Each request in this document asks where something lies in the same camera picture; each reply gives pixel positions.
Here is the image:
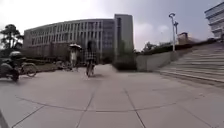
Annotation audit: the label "grey paved plaza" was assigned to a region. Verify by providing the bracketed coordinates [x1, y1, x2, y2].
[0, 63, 224, 128]

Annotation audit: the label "large grey curved building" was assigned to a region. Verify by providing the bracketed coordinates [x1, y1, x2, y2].
[22, 13, 135, 64]

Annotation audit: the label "dark green hedge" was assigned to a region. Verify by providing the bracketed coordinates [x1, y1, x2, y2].
[141, 38, 221, 56]

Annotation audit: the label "brown building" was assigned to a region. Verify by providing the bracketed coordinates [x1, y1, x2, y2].
[176, 31, 190, 46]

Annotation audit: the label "parked bicycle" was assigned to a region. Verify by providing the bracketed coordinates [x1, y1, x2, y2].
[18, 61, 38, 78]

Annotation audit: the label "wide stone stairs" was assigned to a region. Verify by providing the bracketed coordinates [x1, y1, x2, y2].
[159, 42, 224, 84]

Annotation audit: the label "tree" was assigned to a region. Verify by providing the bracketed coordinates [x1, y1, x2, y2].
[0, 23, 24, 50]

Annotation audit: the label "grey concrete wall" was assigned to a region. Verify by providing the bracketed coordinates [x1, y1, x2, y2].
[135, 48, 193, 73]

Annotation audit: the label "lamp post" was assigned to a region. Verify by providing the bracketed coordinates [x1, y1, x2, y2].
[168, 12, 180, 53]

